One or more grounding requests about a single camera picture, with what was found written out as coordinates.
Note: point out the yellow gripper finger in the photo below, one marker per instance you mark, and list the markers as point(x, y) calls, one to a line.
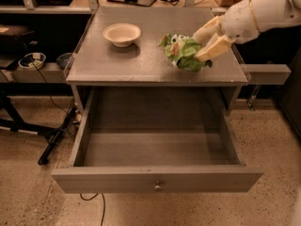
point(215, 47)
point(210, 32)

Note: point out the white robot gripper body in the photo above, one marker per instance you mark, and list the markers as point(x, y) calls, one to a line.
point(239, 22)

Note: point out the brass drawer knob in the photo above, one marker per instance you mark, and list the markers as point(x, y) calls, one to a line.
point(158, 186)

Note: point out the open grey top drawer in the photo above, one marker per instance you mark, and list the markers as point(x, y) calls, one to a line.
point(131, 137)

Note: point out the grey cabinet with top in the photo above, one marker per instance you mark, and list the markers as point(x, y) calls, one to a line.
point(100, 63)

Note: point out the white paper bowl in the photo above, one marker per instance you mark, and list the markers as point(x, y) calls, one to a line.
point(122, 35)

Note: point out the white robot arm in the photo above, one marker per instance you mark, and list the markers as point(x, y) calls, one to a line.
point(271, 14)

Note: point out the black stand leg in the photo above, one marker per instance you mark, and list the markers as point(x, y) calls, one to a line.
point(55, 137)

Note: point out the green rice chip bag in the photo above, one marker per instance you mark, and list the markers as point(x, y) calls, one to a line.
point(180, 50)

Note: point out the dark small bowl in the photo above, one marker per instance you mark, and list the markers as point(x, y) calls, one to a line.
point(64, 60)

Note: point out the white bowl with cable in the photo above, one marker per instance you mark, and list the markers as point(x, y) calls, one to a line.
point(32, 61)

